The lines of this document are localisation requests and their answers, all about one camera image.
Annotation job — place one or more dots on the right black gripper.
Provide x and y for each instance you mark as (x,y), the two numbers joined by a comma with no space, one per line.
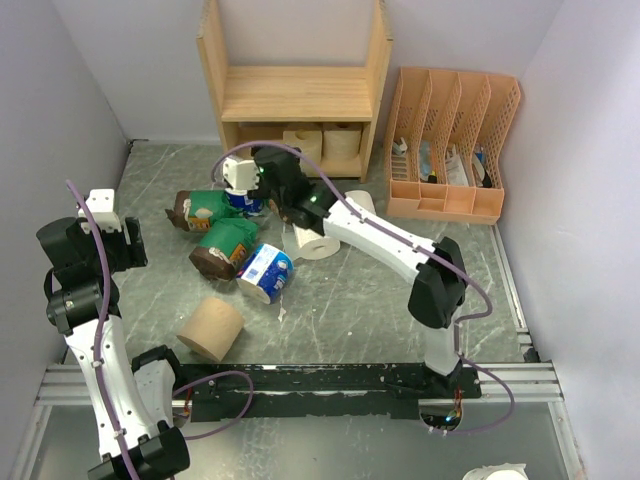
(261,191)

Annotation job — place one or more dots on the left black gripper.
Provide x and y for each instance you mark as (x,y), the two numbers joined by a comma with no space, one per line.
(138,256)

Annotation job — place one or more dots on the blue roll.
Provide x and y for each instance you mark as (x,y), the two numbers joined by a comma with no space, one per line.
(241,200)
(265,274)

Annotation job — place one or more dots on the tan toilet roll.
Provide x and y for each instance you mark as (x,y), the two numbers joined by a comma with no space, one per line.
(212,329)
(309,141)

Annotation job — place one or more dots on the beige toilet roll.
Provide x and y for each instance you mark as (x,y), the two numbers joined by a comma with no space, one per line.
(341,141)

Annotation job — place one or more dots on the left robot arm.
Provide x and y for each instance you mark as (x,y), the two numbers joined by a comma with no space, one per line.
(131,398)

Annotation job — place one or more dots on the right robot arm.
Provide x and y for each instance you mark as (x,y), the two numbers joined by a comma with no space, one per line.
(433,268)

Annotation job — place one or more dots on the wooden two-tier shelf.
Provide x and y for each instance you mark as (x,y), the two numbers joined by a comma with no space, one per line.
(260,102)

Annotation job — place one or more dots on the green brown roll upper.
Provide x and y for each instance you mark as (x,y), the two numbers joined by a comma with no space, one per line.
(198,210)

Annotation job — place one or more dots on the green brown roll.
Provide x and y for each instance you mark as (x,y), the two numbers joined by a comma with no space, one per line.
(223,250)
(198,210)

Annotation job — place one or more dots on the white toilet roll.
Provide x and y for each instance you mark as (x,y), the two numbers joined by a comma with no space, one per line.
(363,199)
(309,245)

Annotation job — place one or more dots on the white toilet roll right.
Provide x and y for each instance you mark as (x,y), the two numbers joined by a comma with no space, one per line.
(363,199)

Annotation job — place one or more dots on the green brown roll lower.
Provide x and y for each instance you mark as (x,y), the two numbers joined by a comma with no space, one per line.
(223,250)

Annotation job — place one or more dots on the blue wrapped roll lying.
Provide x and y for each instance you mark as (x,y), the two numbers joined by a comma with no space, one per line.
(265,274)

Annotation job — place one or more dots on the tan toilet roll front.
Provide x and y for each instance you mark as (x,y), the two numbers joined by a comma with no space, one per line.
(212,329)

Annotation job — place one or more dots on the orange plastic file organizer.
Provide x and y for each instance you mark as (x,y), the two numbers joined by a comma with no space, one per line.
(445,133)

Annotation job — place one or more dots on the white roll bottom edge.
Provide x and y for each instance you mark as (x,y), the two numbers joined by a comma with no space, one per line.
(505,471)

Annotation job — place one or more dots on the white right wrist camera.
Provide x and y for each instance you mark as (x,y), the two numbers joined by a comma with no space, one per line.
(240,174)

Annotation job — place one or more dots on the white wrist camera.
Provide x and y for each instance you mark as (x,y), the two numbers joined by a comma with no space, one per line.
(240,174)
(101,203)

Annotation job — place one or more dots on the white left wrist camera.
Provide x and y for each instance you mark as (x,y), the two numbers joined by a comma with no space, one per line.
(101,203)

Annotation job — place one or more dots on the black mounting base plate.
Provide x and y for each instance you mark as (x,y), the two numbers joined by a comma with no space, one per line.
(321,390)

